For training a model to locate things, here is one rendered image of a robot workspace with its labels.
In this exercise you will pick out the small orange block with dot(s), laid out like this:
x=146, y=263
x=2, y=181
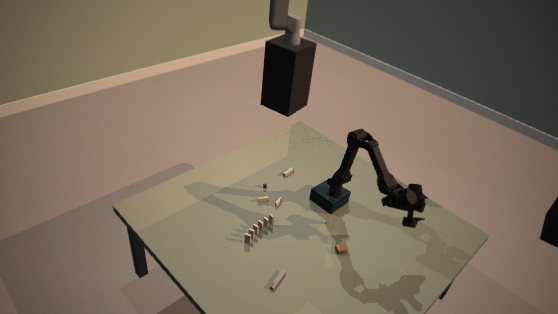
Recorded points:
x=341, y=249

